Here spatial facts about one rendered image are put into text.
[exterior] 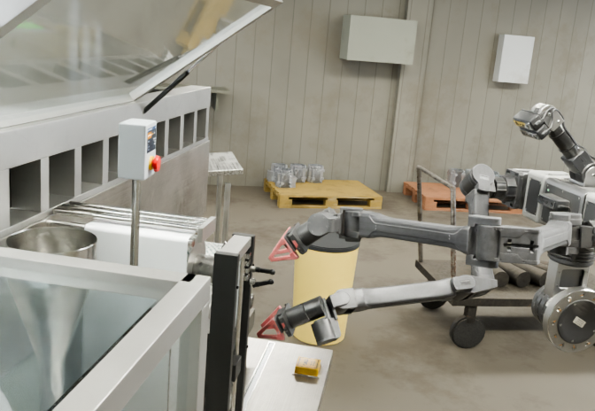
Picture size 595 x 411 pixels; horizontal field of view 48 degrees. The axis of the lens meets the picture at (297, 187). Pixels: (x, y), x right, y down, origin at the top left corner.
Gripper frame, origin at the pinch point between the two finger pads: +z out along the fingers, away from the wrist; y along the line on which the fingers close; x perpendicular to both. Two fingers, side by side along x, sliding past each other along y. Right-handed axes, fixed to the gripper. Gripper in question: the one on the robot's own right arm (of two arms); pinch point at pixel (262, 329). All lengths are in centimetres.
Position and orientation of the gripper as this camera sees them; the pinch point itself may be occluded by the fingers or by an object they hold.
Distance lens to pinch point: 194.7
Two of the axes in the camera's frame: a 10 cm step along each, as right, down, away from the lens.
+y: 1.5, -2.1, 9.7
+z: -8.9, 4.0, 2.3
